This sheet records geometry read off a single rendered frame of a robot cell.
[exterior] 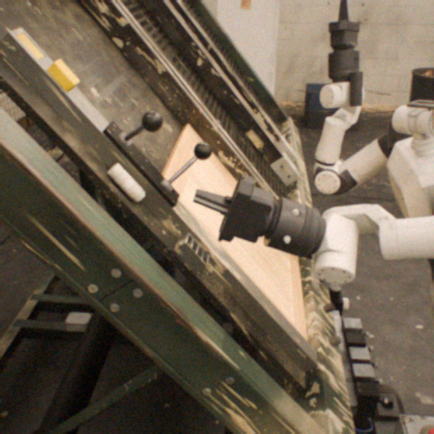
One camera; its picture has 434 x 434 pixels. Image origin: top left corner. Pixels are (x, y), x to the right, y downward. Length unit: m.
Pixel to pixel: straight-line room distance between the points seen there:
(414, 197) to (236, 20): 3.95
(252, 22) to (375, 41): 2.03
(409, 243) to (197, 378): 0.42
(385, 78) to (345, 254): 5.80
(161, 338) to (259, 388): 0.20
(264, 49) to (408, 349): 3.31
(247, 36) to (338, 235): 4.24
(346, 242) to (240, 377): 0.29
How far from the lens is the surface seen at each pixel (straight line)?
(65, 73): 0.90
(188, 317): 0.76
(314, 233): 0.76
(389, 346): 2.62
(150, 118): 0.81
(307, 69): 6.40
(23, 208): 0.71
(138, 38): 1.34
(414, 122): 1.19
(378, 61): 6.46
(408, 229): 0.77
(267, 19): 4.90
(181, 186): 1.07
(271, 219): 0.76
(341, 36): 1.42
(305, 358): 1.16
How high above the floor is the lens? 1.76
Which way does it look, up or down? 30 degrees down
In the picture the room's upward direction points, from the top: straight up
